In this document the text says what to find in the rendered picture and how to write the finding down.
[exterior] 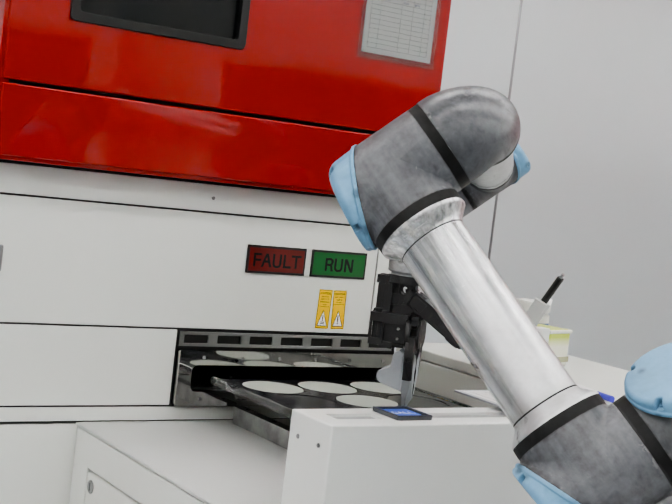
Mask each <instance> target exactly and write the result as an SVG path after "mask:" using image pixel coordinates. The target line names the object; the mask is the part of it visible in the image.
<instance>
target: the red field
mask: <svg viewBox="0 0 672 504"><path fill-rule="evenodd" d="M304 256H305V251H298V250H285V249H272V248H259V247H251V248H250V257H249V266H248V270H253V271H268V272H284V273H300V274H302V273H303V265H304Z"/></svg>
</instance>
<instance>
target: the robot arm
mask: <svg viewBox="0 0 672 504"><path fill-rule="evenodd" d="M520 132H521V124H520V118H519V115H518V112H517V110H516V108H515V106H514V105H513V103H512V102H511V101H510V100H509V99H508V98H507V97H506V96H505V95H503V94H502V93H500V92H498V91H496V90H494V89H491V88H487V87H482V86H459V87H454V88H449V89H445V90H442V91H439V92H436V93H434V94H432V95H430V96H427V97H426V98H424V99H422V100H421V101H420V102H418V103H417V104H416V105H415V106H413V107H412V108H410V109H409V110H407V111H406V112H404V113H403V114H401V115H400V116H399V117H397V118H396V119H394V120H393V121H391V122H390V123H388V124H387V125H385V126H384V127H383V128H381V129H380V130H378V131H377V132H375V133H374V134H372V135H371V136H369V137H368V138H367V139H365V140H364V141H362V142H361V143H359V144H358V145H357V144H355V145H353V146H352V147H351V149H350V150H349V151H348V152H347V153H345V154H344V155H343V156H342V157H340V158H339V159H338V160H336V161H335V162H334V163H333V164H332V165H331V167H330V170H329V180H330V183H331V186H332V189H333V191H334V194H335V196H336V198H337V201H338V203H339V205H340V207H341V209H342V211H343V213H344V215H345V217H346V219H347V221H348V222H349V224H350V226H351V227H352V229H353V231H354V233H355V235H356V237H357V238H358V240H359V242H360V243H361V245H362V246H363V247H364V248H365V249H366V250H367V251H372V250H377V249H378V248H379V250H380V251H381V253H382V254H383V256H384V257H385V258H387V259H389V266H388V269H389V270H390V271H392V272H391V273H389V274H387V273H381V274H378V276H377V282H379V284H378V293H377V301H376V307H375V308H374V309H373V311H371V318H370V326H369V334H368V343H369V344H375V345H378V346H379V347H382V348H389V349H391V348H392V347H396V348H402V349H400V350H399V351H397V352H395V353H394V354H393V356H392V361H391V364H390V365H387V366H384V367H382V369H379V370H378V371H377V374H376V378H377V380H378V381H379V382H380V383H382V384H384V385H387V386H389V387H391V388H394V389H396V390H398V391H400V392H401V406H407V404H408V403H409V402H410V400H411V399H412V398H413V394H414V390H415V385H416V381H417V375H418V371H419V366H420V360H421V354H422V347H423V345H424V341H425V336H426V326H427V323H428V324H430V325H431V326H432V327H433V328H434V329H435V330H437V331H438V332H439V333H440V334H441V335H442V336H444V337H445V340H446V341H447V342H448V343H449V344H451V345H452V346H453V347H454V348H458V349H461V350H462V351H463V353H464V354H465V356H466V357H467V359H468V360H469V362H470V363H471V365H472V366H473V368H474V369H475V371H476V372H477V374H478V375H479V377H480V378H481V379H482V381H483V382H484V384H485V385H486V387H487V388H488V390H489V391H490V393H491V394H492V396H493V397H494V399H495V400H496V402H497V403H498V405H499V406H500V408H501V409H502V411H503V412H504V414H505V415H506V417H507V418H508V420H509V421H510V423H511V424H512V426H513V427H514V432H515V433H514V438H513V444H512V450H513V452H514V453H515V455H516V456H517V458H518V459H519V461H520V463H517V464H515V467H514V468H513V470H512V473H513V475H514V477H515V478H516V479H517V480H518V482H519V483H520V484H521V485H522V486H523V488H524V489H525V490H526V492H527V493H528V494H529V495H530V496H531V498H532V499H533V500H534V501H535V502H536V503H537V504H658V503H659V502H661V501H662V500H664V499H665V498H667V497H668V496H670V495H671V494H672V342H671V343H668V344H664V345H662V346H659V347H657V348H655V349H653V350H651V351H649V352H647V353H646V354H644V355H643V356H641V357H640V358H639V359H638V360H636V361H635V362H634V363H633V365H632V366H631V371H629V372H627V374H626V376H625V380H624V392H625V394H624V395H623V396H622V397H620V398H619V399H617V400H616V401H614V402H612V403H611V404H609V405H607V404H606V403H605V401H604V400H603V398H602V397H601V396H600V394H599V393H598V392H597V391H593V390H588V389H583V388H580V387H578V386H577V385H576V384H575V382H574V381H573V379H572V378H571V376H570V375H569V373H568V372H567V371H566V369H565V368H564V366H563V365H562V363H561V362H560V361H559V359H558V358H557V356H556V355H555V353H554V352H553V351H552V349H551V348H550V346H549V345H548V343H547V342H546V341H545V339H544V338H543V336H542V335H541V333H540V332H539V331H538V329H537V328H536V326H535V325H534V323H533V322H532V320H531V319H530V318H529V316H528V315H527V313H526V312H525V310H524V309H523V308H522V306H521V305H520V303H519V302H518V300H517V299H516V298H515V296H514V295H513V293H512V292H511V290H510V289H509V288H508V286H507V285H506V283H505V282H504V280H503V279H502V278H501V276H500V275H499V273H498V272H497V270H496V269H495V267H494V266H493V265H492V263H491V262H490V260H489V259H488V257H487V256H486V255H485V253H484V252H483V250H482V249H481V247H480V246H479V245H478V243H477V242H476V240H475V239H474V237H473V236H472V235H471V233H470V232H469V230H468V229H467V227H466V226H465V224H464V223H463V217H465V216H466V215H468V214H469V213H471V212H472V211H474V210H475V209H476V208H478V207H479V206H481V205H482V204H484V203H485V202H487V201H488V200H490V199H491V198H492V197H494V196H495V195H497V194H498V193H500V192H501V191H503V190H504V189H506V188H507V187H509V186H510V185H512V184H515V183H517V182H518V181H519V179H520V178H521V177H523V176H524V175H525V174H527V173H528V172H529V171H530V169H531V164H530V161H529V160H528V157H527V156H526V154H525V152H524V151H523V149H522V148H521V146H520V145H519V144H518V142H519V139H520ZM418 286H419V287H420V288H421V290H422V291H423V293H422V292H419V290H418ZM404 287H407V289H405V291H406V293H405V292H404V290H403V289H404ZM418 292H419V293H418ZM372 322H373V324H372ZM371 330H372V332H371Z"/></svg>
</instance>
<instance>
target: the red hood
mask: <svg viewBox="0 0 672 504"><path fill-rule="evenodd" d="M450 8H451V0H0V159H3V160H12V161H22V162H31V163H40V164H50V165H59V166H68V167H78V168H87V169H96V170H106V171H115V172H124V173H134V174H143V175H152V176H162V177H171V178H180V179H190V180H199V181H208V182H218V183H227V184H236V185H246V186H255V187H264V188H274V189H283V190H292V191H302V192H311V193H320V194H330V195H335V194H334V191H333V189H332V186H331V183H330V180H329V170H330V167H331V165H332V164H333V163H334V162H335V161H336V160H338V159H339V158H340V157H342V156H343V155H344V154H345V153H347V152H348V151H349V150H350V149H351V147H352V146H353V145H355V144H357V145H358V144H359V143H361V142H362V141H364V140H365V139H367V138H368V137H369V136H371V135H372V134H374V133H375V132H377V131H378V130H380V129H381V128H383V127H384V126H385V125H387V124H388V123H390V122H391V121H393V120H394V119H396V118H397V117H399V116H400V115H401V114H403V113H404V112H406V111H407V110H409V109H410V108H412V107H413V106H415V105H416V104H417V103H418V102H420V101H421V100H422V99H424V98H426V97H427V96H430V95H432V94H434V93H436V92H439V91H440V90H441V82H442V74H443V65H444V57H445V49H446V41H447V33H448V25H449V16H450Z"/></svg>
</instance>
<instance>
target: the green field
mask: <svg viewBox="0 0 672 504"><path fill-rule="evenodd" d="M365 257H366V256H364V255H351V254H338V253H324V252H315V253H314V262H313V270H312V274H315V275H331V276H347V277H362V278H363V274H364V265H365Z"/></svg>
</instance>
